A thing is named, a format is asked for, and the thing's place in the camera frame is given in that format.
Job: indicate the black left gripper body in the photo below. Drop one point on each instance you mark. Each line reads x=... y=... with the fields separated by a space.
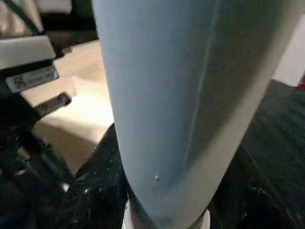
x=31 y=95

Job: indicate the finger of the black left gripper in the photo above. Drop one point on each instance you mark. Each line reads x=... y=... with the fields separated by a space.
x=45 y=162

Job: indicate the white plastic table top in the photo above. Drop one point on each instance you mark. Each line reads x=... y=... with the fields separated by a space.
x=83 y=95

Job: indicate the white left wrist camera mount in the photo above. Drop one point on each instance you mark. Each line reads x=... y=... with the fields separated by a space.
x=23 y=52

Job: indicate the white plastic table leg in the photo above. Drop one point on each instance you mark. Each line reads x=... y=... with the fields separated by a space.
x=178 y=95

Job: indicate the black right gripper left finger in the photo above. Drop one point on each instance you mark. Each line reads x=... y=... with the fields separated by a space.
x=100 y=181

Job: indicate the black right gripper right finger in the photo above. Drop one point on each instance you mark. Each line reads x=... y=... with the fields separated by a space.
x=252 y=190

